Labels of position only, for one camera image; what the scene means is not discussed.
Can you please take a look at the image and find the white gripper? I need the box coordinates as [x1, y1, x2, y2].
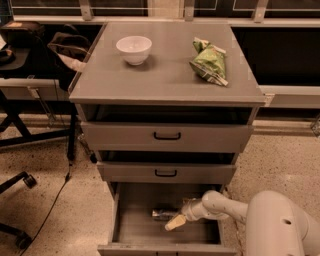
[165, 198, 213, 231]

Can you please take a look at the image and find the black floor cable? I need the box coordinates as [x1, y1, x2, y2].
[18, 159, 74, 256]

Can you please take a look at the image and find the black drawer handle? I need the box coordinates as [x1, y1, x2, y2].
[154, 169, 177, 178]
[153, 132, 182, 141]

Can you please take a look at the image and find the black bag on desk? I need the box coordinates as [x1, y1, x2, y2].
[0, 21, 45, 48]

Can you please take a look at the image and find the black office chair base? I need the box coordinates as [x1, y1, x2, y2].
[0, 171, 38, 250]

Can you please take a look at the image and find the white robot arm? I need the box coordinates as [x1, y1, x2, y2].
[165, 190, 320, 256]

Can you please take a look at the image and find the grey middle drawer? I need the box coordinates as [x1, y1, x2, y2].
[97, 162, 236, 185]

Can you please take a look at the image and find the grey top drawer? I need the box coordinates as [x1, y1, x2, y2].
[81, 122, 253, 153]

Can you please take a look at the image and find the white ceramic bowl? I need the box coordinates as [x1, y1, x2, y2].
[116, 36, 152, 65]

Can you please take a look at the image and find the green chip bag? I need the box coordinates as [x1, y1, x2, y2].
[189, 37, 228, 87]

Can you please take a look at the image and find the silver redbull can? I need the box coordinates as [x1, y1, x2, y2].
[151, 209, 179, 221]

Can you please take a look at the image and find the black middle drawer handle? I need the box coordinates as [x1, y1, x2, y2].
[154, 169, 177, 178]

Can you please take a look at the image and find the dark brown bag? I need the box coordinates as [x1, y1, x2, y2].
[47, 32, 91, 61]

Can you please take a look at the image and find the grey drawer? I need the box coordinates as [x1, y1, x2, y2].
[81, 122, 253, 153]
[97, 162, 236, 185]
[98, 183, 236, 256]

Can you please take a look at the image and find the grey bottom drawer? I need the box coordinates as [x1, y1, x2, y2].
[98, 183, 236, 256]

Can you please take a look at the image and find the grey drawer cabinet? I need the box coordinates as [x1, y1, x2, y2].
[68, 21, 267, 203]

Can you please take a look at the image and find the black top drawer handle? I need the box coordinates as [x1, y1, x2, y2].
[153, 132, 182, 141]

